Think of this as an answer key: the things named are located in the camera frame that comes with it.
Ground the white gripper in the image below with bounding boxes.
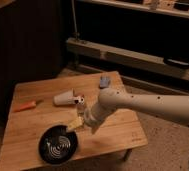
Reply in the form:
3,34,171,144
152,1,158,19
66,103,109,134

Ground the black ceramic bowl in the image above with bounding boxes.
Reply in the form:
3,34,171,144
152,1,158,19
38,125,78,165

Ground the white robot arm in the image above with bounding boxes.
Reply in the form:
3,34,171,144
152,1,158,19
67,88,189,134

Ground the clear plastic bottle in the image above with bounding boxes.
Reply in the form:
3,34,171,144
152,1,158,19
77,101,87,116

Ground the small red white toy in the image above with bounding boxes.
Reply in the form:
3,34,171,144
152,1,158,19
74,94,85,104

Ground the white paper cup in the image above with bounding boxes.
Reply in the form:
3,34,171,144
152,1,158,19
53,89,74,106

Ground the wooden table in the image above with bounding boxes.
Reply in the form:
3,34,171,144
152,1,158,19
0,74,148,171

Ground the orange carrot toy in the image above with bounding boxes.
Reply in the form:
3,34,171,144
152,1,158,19
13,100,43,112

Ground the vertical metal pole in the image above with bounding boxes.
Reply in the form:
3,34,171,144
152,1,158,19
71,0,79,40

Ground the wooden shelf with items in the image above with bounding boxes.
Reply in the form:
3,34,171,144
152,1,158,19
78,0,189,19

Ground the black cable loop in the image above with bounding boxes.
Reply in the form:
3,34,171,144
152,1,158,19
163,57,189,70

